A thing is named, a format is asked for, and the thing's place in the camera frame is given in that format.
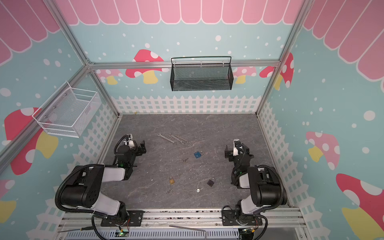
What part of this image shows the blue padlock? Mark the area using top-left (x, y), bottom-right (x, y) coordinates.
top-left (194, 151), bottom-right (204, 159)

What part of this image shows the dark purple padlock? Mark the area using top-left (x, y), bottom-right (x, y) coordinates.
top-left (207, 178), bottom-right (216, 187)

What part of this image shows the brass padlock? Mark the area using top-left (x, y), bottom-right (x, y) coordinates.
top-left (169, 177), bottom-right (175, 185)

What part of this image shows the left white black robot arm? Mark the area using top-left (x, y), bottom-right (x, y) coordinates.
top-left (55, 134), bottom-right (147, 226)

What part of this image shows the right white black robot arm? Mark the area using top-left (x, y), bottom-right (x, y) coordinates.
top-left (222, 139), bottom-right (288, 226)

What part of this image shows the grey metal hex key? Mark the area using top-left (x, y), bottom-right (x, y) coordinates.
top-left (169, 225), bottom-right (207, 240)

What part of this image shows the long silver wrench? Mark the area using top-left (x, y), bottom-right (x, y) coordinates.
top-left (157, 134), bottom-right (177, 145)

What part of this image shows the short silver wrench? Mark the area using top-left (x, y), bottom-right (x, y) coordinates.
top-left (170, 134), bottom-right (189, 145)

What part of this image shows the right green circuit board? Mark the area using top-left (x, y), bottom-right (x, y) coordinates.
top-left (240, 228), bottom-right (255, 235)

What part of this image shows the green circuit board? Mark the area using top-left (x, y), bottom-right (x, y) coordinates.
top-left (115, 230), bottom-right (129, 238)
top-left (240, 228), bottom-right (255, 235)

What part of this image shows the left green circuit board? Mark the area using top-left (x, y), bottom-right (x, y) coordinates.
top-left (115, 230), bottom-right (129, 238)

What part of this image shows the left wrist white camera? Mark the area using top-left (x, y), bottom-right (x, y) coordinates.
top-left (123, 134), bottom-right (135, 149)

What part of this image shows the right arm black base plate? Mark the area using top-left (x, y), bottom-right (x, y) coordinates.
top-left (221, 209), bottom-right (263, 226)

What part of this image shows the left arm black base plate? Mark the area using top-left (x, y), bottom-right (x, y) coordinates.
top-left (101, 210), bottom-right (144, 227)

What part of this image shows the white mesh wall basket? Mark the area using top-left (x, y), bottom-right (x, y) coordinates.
top-left (32, 82), bottom-right (102, 138)

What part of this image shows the black handled screwdriver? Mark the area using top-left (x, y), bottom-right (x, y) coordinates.
top-left (58, 226), bottom-right (93, 233)

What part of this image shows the black mesh wall basket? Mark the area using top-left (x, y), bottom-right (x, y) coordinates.
top-left (170, 56), bottom-right (234, 92)

